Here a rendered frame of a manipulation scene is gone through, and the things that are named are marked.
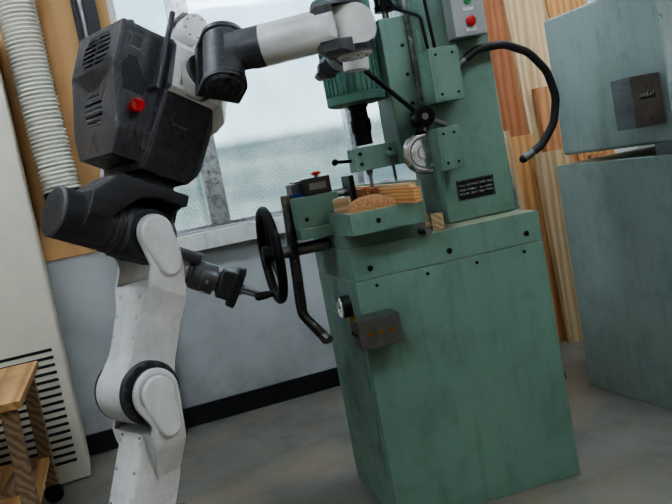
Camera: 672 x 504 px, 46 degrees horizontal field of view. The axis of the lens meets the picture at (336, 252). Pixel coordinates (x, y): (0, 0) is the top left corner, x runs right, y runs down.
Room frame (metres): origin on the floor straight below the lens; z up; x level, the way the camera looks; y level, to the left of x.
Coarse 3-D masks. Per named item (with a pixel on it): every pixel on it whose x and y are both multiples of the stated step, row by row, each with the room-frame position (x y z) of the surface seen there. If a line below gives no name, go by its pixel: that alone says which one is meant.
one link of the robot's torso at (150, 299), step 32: (160, 224) 1.75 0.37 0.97; (160, 256) 1.74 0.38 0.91; (128, 288) 1.79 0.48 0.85; (160, 288) 1.74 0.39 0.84; (128, 320) 1.75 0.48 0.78; (160, 320) 1.76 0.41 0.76; (128, 352) 1.71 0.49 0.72; (160, 352) 1.75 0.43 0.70; (96, 384) 1.74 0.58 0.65; (128, 384) 1.67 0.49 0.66; (128, 416) 1.66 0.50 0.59
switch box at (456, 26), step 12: (444, 0) 2.32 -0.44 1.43; (456, 0) 2.29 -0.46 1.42; (480, 0) 2.30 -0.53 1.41; (444, 12) 2.33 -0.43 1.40; (456, 12) 2.29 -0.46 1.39; (468, 12) 2.29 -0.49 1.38; (480, 12) 2.30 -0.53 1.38; (456, 24) 2.28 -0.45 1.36; (480, 24) 2.30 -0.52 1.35; (456, 36) 2.29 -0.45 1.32; (468, 36) 2.31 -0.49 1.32
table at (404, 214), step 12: (396, 204) 2.10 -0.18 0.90; (408, 204) 2.10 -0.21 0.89; (420, 204) 2.11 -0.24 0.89; (336, 216) 2.19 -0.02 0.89; (348, 216) 2.07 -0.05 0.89; (360, 216) 2.07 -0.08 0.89; (372, 216) 2.08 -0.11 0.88; (384, 216) 2.08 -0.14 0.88; (396, 216) 2.09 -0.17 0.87; (408, 216) 2.10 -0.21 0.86; (420, 216) 2.11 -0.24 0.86; (312, 228) 2.25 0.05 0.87; (324, 228) 2.26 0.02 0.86; (336, 228) 2.22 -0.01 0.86; (348, 228) 2.09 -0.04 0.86; (360, 228) 2.07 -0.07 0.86; (372, 228) 2.07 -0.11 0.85; (384, 228) 2.08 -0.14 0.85
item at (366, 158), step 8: (376, 144) 2.36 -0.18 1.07; (384, 144) 2.36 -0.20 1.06; (392, 144) 2.37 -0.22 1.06; (352, 152) 2.35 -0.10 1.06; (360, 152) 2.34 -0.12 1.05; (368, 152) 2.35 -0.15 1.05; (376, 152) 2.36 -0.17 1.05; (384, 152) 2.36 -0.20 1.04; (352, 160) 2.36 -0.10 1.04; (360, 160) 2.34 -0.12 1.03; (368, 160) 2.35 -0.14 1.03; (376, 160) 2.36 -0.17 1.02; (384, 160) 2.36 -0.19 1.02; (352, 168) 2.37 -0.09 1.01; (360, 168) 2.34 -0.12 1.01; (368, 168) 2.35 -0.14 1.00; (376, 168) 2.36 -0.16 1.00
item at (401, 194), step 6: (414, 186) 2.06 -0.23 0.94; (384, 192) 2.25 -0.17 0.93; (390, 192) 2.20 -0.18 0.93; (396, 192) 2.15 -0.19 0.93; (402, 192) 2.10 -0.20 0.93; (408, 192) 2.05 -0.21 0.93; (414, 192) 2.02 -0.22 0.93; (420, 192) 2.02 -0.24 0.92; (396, 198) 2.16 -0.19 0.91; (402, 198) 2.11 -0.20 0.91; (408, 198) 2.06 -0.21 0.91; (414, 198) 2.02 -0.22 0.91; (420, 198) 2.02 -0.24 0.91
